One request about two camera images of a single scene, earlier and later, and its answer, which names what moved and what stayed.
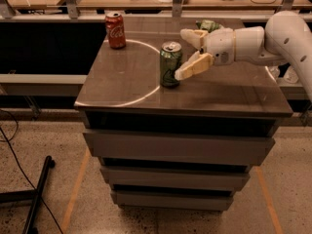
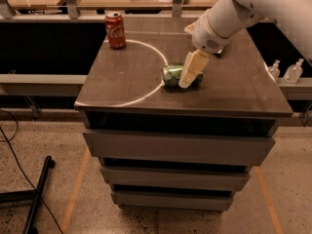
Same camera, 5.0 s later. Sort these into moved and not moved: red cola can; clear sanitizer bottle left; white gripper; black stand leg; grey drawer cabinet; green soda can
Moved: green soda can; white gripper
Not moved: grey drawer cabinet; red cola can; clear sanitizer bottle left; black stand leg
